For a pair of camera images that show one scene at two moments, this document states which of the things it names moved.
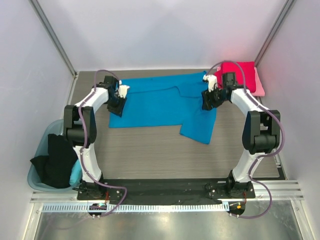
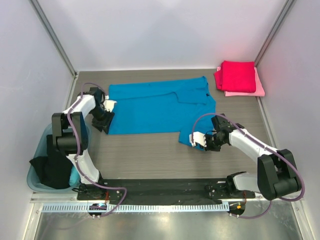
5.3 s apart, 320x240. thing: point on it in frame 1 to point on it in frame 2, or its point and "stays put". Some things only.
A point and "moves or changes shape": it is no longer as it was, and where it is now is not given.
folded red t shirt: x=248 y=68 stays put
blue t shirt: x=171 y=100 moves or changes shape
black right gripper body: x=208 y=99 to x=210 y=142
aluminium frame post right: x=284 y=10 stays put
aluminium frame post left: x=54 y=37 stays put
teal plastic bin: x=41 y=149 stays put
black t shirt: x=54 y=169 stays put
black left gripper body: x=115 y=105 to x=102 y=118
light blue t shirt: x=76 y=174 stays put
